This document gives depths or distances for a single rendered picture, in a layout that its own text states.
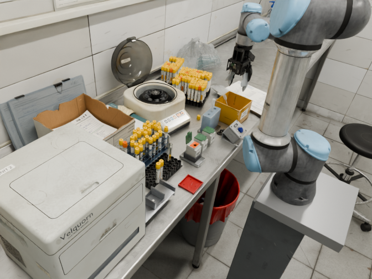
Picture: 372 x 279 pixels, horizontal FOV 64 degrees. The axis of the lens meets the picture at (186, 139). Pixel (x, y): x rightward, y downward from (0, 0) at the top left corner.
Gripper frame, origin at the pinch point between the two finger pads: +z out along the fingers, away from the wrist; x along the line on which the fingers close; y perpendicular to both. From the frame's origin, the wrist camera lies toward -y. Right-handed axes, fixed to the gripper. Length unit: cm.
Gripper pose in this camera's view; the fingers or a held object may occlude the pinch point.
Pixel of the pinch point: (237, 86)
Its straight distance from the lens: 139.7
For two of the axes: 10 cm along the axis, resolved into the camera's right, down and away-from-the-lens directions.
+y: -6.0, 4.5, -6.6
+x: 8.0, 4.2, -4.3
